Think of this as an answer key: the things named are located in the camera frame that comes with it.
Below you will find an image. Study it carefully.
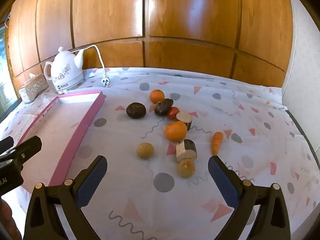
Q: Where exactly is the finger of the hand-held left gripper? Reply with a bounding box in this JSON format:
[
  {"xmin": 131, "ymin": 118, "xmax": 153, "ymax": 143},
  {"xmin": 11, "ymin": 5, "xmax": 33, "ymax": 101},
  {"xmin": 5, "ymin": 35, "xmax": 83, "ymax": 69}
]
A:
[
  {"xmin": 0, "ymin": 136, "xmax": 14, "ymax": 154},
  {"xmin": 0, "ymin": 135, "xmax": 42, "ymax": 170}
]

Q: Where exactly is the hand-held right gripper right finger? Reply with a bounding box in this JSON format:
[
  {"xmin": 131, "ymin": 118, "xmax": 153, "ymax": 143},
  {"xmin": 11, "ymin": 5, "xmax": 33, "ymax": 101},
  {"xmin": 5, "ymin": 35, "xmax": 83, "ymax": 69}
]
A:
[{"xmin": 208, "ymin": 156, "xmax": 292, "ymax": 240}]

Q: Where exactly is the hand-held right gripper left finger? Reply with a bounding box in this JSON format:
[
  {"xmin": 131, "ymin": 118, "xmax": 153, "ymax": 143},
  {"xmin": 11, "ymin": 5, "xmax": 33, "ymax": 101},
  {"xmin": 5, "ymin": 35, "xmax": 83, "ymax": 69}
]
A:
[{"xmin": 22, "ymin": 155, "xmax": 108, "ymax": 240}]

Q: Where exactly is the pink shallow tray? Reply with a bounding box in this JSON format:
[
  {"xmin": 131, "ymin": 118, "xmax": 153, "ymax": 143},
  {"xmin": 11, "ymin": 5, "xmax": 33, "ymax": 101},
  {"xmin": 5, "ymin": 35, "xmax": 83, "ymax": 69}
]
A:
[{"xmin": 17, "ymin": 91, "xmax": 105, "ymax": 187}]

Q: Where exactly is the tan round fruit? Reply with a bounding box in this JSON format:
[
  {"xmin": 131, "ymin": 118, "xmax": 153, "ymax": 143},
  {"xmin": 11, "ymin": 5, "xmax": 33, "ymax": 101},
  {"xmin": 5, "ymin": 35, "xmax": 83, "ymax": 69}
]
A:
[
  {"xmin": 178, "ymin": 159, "xmax": 196, "ymax": 178},
  {"xmin": 136, "ymin": 142, "xmax": 154, "ymax": 159}
]

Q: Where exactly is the large orange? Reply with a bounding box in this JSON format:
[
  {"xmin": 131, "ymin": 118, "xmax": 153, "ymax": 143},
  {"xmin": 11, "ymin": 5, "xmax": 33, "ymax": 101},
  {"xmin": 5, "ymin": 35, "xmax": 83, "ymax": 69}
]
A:
[{"xmin": 164, "ymin": 121, "xmax": 188, "ymax": 142}]

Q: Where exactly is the round log piece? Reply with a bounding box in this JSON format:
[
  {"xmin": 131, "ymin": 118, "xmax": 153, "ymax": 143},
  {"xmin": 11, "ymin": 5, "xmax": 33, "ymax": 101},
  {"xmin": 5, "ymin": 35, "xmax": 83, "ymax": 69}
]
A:
[{"xmin": 175, "ymin": 111, "xmax": 193, "ymax": 131}]

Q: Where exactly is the red tomato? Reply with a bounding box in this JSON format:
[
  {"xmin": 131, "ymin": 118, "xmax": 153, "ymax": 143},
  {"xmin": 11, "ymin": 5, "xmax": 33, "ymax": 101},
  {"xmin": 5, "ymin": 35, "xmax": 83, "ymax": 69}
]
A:
[{"xmin": 167, "ymin": 107, "xmax": 180, "ymax": 120}]

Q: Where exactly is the orange carrot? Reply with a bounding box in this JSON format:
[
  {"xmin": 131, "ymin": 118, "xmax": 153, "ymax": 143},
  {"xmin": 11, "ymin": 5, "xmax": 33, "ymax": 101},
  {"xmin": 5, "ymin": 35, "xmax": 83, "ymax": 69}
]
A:
[{"xmin": 212, "ymin": 131, "xmax": 224, "ymax": 156}]

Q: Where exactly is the split log piece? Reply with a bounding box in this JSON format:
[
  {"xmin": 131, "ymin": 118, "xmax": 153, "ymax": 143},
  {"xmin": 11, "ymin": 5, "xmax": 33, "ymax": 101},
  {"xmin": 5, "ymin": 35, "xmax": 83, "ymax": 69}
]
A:
[{"xmin": 175, "ymin": 139, "xmax": 198, "ymax": 163}]

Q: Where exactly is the patterned tissue box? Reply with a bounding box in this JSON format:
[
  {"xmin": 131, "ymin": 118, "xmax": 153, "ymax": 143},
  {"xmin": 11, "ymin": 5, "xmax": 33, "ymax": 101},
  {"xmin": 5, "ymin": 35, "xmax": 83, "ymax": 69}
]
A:
[{"xmin": 19, "ymin": 73, "xmax": 49, "ymax": 103}]

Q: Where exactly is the white patterned tablecloth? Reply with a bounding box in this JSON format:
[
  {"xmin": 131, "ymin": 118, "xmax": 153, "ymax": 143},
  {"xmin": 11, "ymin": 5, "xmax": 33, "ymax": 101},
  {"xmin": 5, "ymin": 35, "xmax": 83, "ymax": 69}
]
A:
[{"xmin": 0, "ymin": 67, "xmax": 319, "ymax": 240}]

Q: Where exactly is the window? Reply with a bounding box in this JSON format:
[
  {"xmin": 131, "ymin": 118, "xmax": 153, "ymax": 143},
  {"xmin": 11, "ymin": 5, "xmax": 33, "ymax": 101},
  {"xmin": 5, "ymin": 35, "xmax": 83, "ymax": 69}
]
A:
[{"xmin": 0, "ymin": 17, "xmax": 18, "ymax": 113}]

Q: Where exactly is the white ceramic electric kettle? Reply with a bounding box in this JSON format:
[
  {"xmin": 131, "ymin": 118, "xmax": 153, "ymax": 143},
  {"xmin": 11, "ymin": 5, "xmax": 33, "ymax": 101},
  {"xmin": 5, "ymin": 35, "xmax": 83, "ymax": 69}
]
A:
[{"xmin": 44, "ymin": 46, "xmax": 86, "ymax": 92}]

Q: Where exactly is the dark brown round fruit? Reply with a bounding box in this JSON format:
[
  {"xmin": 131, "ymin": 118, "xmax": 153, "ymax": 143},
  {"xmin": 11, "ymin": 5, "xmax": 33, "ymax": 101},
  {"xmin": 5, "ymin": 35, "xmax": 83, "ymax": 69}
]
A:
[{"xmin": 126, "ymin": 102, "xmax": 147, "ymax": 119}]

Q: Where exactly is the dark brown wrinkled fruit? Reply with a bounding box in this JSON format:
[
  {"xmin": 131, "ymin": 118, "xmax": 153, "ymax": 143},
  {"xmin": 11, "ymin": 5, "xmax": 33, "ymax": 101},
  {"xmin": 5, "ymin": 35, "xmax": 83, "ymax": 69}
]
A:
[{"xmin": 154, "ymin": 98, "xmax": 174, "ymax": 117}]

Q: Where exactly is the small orange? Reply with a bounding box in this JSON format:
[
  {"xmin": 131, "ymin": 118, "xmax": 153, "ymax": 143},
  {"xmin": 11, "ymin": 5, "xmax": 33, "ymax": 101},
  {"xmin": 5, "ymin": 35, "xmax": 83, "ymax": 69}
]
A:
[{"xmin": 150, "ymin": 89, "xmax": 165, "ymax": 104}]

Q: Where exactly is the wooden panelled cabinet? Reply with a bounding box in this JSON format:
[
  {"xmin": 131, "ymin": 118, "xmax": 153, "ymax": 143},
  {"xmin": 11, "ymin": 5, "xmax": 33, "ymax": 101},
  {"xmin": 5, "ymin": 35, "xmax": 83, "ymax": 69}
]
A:
[{"xmin": 5, "ymin": 0, "xmax": 293, "ymax": 88}]

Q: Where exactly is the white power cord with plug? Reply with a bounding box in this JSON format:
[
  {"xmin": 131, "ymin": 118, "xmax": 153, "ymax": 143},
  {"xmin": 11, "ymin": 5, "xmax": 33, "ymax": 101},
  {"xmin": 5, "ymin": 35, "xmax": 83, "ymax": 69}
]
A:
[{"xmin": 82, "ymin": 44, "xmax": 112, "ymax": 87}]

